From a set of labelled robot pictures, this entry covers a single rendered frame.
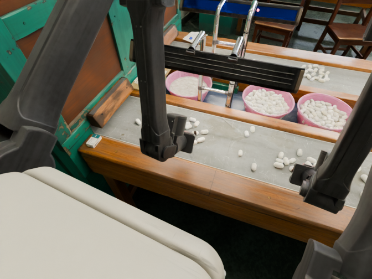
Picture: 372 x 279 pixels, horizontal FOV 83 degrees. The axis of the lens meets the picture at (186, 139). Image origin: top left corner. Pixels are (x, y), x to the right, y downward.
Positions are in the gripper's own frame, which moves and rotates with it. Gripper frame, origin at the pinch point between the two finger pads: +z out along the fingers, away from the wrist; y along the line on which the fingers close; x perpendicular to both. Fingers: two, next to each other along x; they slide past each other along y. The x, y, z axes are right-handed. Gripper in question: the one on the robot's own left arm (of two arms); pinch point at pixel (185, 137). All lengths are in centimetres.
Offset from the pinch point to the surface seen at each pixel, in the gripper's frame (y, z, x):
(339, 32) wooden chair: -99, 203, -113
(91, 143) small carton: 38.8, -3.1, 11.7
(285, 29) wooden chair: -44, 194, -107
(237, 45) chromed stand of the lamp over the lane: -11.0, 3.1, -36.2
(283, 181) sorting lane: -40.3, 8.1, 9.3
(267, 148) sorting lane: -32.9, 19.5, 0.0
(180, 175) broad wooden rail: -1.6, -2.6, 14.4
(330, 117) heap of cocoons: -61, 42, -19
